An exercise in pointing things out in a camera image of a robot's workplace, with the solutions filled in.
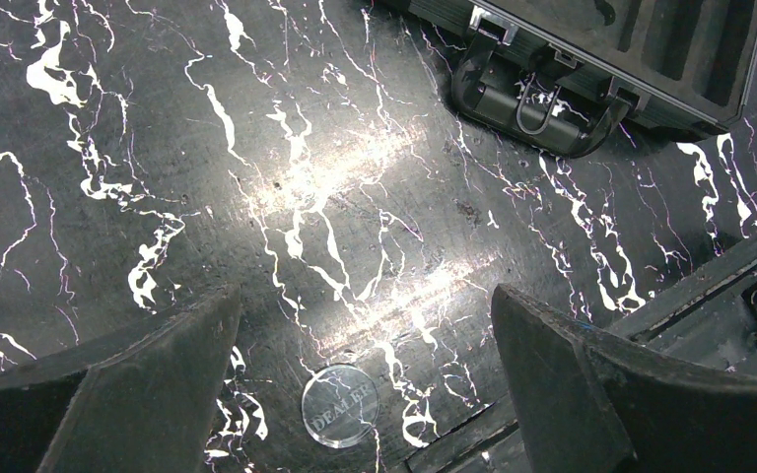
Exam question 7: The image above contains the black poker set case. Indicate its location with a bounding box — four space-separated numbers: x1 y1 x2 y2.
394 1 757 158

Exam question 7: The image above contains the aluminium rail frame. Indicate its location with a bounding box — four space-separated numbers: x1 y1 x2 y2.
609 235 757 376

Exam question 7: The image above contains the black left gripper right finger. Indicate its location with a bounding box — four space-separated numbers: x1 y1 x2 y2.
491 284 757 472

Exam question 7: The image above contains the clear dealer button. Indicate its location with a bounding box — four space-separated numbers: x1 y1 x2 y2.
301 364 379 449

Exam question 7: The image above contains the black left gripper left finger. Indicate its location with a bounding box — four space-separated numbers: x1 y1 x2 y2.
0 287 241 472

